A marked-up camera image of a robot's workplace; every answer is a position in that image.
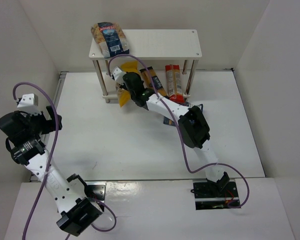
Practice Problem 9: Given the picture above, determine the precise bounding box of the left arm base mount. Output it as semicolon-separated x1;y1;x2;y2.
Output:
57;181;107;213

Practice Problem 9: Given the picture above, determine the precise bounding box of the blue clear pasta bag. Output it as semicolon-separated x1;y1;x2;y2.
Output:
90;22;130;59

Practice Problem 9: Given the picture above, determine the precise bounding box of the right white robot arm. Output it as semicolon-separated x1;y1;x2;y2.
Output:
112;71;230;195

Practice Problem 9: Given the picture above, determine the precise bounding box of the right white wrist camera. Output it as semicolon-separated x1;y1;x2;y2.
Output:
111;66;126;85

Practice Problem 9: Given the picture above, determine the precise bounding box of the red spaghetti pack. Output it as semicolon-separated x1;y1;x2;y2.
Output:
165;64;185;104

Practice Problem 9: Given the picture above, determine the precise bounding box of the yellow macaroni bag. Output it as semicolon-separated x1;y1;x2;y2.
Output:
115;60;140;107

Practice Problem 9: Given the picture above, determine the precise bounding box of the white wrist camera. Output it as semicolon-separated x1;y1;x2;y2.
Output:
111;66;126;85
17;93;42;116

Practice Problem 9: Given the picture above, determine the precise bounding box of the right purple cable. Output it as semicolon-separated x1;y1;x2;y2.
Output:
107;54;251;209

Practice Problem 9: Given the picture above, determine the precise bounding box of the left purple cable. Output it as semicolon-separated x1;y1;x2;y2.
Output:
12;82;118;240

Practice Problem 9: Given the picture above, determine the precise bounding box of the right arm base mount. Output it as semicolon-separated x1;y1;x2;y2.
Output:
190;180;241;211

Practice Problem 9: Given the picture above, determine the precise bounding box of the purple cable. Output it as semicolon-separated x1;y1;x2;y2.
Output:
12;82;118;240
107;54;251;209

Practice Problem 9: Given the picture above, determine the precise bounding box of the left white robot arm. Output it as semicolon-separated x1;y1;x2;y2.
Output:
0;106;102;237

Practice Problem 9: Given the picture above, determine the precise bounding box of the blue Barilla pasta box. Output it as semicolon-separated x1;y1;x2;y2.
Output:
163;101;204;126

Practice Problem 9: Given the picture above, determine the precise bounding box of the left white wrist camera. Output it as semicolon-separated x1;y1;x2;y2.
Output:
17;93;42;116

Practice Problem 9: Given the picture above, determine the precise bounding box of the white two-tier shelf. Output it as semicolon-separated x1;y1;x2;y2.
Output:
88;29;202;103

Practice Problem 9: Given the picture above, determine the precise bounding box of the yellow spaghetti pack blue label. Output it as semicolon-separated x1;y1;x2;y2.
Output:
139;66;169;99

